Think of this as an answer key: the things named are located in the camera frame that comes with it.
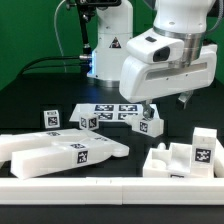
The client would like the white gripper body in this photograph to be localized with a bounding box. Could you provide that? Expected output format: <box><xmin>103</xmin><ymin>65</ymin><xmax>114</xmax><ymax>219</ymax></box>
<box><xmin>119</xmin><ymin>28</ymin><xmax>217</xmax><ymax>103</ymax></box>

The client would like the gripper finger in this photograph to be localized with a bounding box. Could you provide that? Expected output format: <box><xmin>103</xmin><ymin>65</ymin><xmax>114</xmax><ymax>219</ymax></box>
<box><xmin>176</xmin><ymin>91</ymin><xmax>193</xmax><ymax>110</ymax></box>
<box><xmin>142</xmin><ymin>101</ymin><xmax>154</xmax><ymax>120</ymax></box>

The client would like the white chair seat part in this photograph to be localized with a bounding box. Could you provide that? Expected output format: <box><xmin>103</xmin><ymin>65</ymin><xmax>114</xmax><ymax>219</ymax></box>
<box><xmin>142</xmin><ymin>143</ymin><xmax>203</xmax><ymax>178</ymax></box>

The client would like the small white tagged nut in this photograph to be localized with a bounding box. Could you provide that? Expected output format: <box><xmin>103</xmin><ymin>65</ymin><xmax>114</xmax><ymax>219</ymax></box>
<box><xmin>44</xmin><ymin>110</ymin><xmax>60</xmax><ymax>128</ymax></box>

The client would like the white marker sheet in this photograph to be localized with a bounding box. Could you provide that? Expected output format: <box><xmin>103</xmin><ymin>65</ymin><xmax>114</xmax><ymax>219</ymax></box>
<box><xmin>68</xmin><ymin>103</ymin><xmax>162</xmax><ymax>123</ymax></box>

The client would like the small white tagged cube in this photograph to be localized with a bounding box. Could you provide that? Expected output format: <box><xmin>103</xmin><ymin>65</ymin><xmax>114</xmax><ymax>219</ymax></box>
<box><xmin>79</xmin><ymin>113</ymin><xmax>99</xmax><ymax>130</ymax></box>

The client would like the white right fence bar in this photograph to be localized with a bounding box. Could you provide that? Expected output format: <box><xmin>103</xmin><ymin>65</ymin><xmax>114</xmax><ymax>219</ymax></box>
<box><xmin>214</xmin><ymin>141</ymin><xmax>224</xmax><ymax>178</ymax></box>

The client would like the white fence bar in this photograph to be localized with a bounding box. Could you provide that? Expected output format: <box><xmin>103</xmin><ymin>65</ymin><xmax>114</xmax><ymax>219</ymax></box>
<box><xmin>214</xmin><ymin>141</ymin><xmax>224</xmax><ymax>178</ymax></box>
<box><xmin>0</xmin><ymin>178</ymin><xmax>224</xmax><ymax>205</ymax></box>

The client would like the white front fence bar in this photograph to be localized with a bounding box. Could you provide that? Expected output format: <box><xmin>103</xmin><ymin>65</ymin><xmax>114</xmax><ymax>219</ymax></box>
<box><xmin>0</xmin><ymin>178</ymin><xmax>224</xmax><ymax>205</ymax></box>

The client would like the black cable bundle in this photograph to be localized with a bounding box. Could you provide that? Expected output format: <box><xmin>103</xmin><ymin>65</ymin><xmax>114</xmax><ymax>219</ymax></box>
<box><xmin>16</xmin><ymin>55</ymin><xmax>93</xmax><ymax>79</ymax></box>

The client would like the grey thin cable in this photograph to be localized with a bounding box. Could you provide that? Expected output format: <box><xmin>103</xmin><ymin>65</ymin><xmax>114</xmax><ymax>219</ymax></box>
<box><xmin>54</xmin><ymin>0</ymin><xmax>69</xmax><ymax>74</ymax></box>

